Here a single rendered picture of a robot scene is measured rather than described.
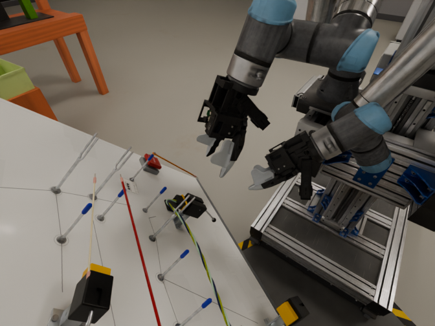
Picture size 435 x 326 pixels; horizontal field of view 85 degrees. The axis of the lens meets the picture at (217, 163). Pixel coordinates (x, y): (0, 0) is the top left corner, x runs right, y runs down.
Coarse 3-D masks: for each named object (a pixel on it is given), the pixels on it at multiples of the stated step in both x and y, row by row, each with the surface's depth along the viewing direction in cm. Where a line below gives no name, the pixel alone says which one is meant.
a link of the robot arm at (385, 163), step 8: (384, 144) 55; (352, 152) 58; (360, 152) 56; (368, 152) 55; (376, 152) 55; (384, 152) 56; (360, 160) 59; (368, 160) 57; (376, 160) 57; (384, 160) 57; (368, 168) 60; (376, 168) 59; (384, 168) 59
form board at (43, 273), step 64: (0, 128) 47; (64, 128) 62; (0, 192) 37; (64, 192) 46; (128, 192) 61; (192, 192) 90; (0, 256) 31; (64, 256) 36; (128, 256) 45; (192, 256) 60; (0, 320) 26; (128, 320) 36; (192, 320) 45; (256, 320) 58
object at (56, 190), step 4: (92, 140) 42; (96, 140) 41; (88, 144) 43; (92, 144) 41; (84, 148) 43; (88, 152) 42; (80, 156) 43; (84, 156) 42; (76, 160) 43; (80, 160) 43; (76, 164) 43; (72, 168) 43; (68, 172) 43; (64, 176) 44; (68, 176) 44; (64, 180) 44; (60, 184) 44; (52, 188) 44; (56, 188) 44; (52, 192) 44; (56, 192) 44; (60, 192) 45
